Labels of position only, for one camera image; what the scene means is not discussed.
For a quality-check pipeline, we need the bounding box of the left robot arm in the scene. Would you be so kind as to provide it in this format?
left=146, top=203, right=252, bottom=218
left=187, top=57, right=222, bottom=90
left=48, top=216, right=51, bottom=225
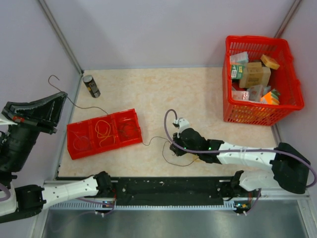
left=0, top=91, right=113, bottom=223

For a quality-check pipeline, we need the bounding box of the yellow orange small box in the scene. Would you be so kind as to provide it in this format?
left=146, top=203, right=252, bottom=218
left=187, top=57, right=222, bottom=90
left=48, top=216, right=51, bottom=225
left=261, top=54, right=280, bottom=70

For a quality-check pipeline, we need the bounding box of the brown cable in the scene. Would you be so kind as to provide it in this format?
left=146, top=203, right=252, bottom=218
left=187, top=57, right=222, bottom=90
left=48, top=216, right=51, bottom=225
left=116, top=119, right=139, bottom=138
left=48, top=75, right=199, bottom=167

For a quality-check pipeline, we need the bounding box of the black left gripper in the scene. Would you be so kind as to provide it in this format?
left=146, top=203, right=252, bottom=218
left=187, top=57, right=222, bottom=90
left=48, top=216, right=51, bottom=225
left=0, top=91, right=70, bottom=172

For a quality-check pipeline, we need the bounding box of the green small box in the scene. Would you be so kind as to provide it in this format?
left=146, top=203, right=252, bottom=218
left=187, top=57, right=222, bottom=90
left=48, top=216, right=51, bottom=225
left=230, top=64, right=245, bottom=80

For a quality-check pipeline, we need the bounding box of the large brown cardboard box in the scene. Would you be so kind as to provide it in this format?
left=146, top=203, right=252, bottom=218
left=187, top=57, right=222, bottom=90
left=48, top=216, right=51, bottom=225
left=239, top=62, right=271, bottom=88

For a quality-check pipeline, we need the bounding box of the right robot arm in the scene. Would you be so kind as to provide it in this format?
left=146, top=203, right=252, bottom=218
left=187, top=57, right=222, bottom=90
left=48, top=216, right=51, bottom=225
left=170, top=128, right=310, bottom=196

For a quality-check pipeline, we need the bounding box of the red plastic tray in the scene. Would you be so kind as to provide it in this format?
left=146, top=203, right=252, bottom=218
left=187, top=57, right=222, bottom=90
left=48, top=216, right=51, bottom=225
left=67, top=109, right=143, bottom=160

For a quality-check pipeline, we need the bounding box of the pink cable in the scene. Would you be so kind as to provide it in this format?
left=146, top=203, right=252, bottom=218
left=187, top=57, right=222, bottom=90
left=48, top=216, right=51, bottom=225
left=72, top=132, right=90, bottom=151

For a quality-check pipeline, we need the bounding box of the black cylindrical can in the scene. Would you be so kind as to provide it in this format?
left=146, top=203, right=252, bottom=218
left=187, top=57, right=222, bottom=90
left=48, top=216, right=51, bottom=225
left=83, top=75, right=101, bottom=98

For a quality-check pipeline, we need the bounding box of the yellow cable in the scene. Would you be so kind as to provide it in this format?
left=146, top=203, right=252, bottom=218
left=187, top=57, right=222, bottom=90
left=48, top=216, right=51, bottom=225
left=95, top=120, right=116, bottom=147

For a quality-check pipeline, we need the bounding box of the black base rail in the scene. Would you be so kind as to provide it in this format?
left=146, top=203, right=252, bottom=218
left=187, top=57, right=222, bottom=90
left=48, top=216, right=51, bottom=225
left=69, top=176, right=293, bottom=211

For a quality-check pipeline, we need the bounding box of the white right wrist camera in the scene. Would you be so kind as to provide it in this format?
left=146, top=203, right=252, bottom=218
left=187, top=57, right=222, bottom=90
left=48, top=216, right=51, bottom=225
left=173, top=117, right=190, bottom=130

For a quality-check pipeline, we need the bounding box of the white pastel box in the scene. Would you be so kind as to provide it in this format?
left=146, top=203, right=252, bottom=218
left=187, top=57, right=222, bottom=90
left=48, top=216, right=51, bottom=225
left=229, top=52, right=249, bottom=64

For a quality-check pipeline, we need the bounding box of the orange green box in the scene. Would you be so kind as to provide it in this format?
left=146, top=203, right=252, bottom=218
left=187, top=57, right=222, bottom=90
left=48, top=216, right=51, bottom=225
left=260, top=89, right=280, bottom=105

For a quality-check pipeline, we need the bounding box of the red plastic basket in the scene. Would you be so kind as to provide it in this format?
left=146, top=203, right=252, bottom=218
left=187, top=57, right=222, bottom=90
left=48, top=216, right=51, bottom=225
left=222, top=36, right=305, bottom=126

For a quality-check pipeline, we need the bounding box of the white red packet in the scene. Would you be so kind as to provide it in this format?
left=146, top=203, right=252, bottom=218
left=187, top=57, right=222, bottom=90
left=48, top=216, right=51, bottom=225
left=231, top=91, right=249, bottom=101

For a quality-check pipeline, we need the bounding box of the pale pink box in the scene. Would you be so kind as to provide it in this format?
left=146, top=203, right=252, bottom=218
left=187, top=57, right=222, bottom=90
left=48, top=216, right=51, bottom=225
left=247, top=85, right=264, bottom=102

